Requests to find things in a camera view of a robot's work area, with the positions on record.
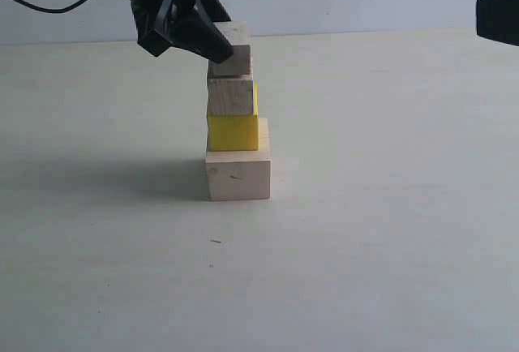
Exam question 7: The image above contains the small wooden cube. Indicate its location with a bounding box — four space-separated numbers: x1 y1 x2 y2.
209 21 252 77

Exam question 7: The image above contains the medium wooden cube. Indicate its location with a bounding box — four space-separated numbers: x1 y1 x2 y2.
207 70 255 116

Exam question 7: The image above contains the yellow cube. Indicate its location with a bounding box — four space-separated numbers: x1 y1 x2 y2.
206 84 260 152

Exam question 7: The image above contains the large pale wooden cube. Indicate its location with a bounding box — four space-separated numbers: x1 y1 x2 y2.
205 118 272 201

